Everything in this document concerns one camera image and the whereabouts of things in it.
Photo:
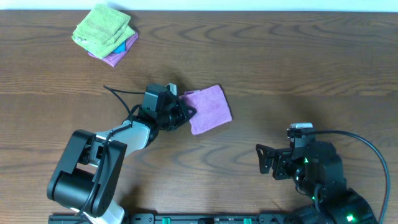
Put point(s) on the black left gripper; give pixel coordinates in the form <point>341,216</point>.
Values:
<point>181,111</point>

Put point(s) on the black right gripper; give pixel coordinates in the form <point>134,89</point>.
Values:
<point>278,163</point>

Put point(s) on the purple microfiber cloth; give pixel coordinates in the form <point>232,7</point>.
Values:
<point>211,106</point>

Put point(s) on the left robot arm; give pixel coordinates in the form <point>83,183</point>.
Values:
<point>88,171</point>

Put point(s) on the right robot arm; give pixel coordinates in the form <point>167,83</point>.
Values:
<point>317,172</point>

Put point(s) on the purple folded cloth in stack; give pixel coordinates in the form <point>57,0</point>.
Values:
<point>114,58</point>

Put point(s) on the blue folded cloth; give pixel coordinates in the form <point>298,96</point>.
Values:
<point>120,49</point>

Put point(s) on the green folded cloth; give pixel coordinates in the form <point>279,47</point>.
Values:
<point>102,30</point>

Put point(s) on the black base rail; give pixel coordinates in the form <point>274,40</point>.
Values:
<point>148,218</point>

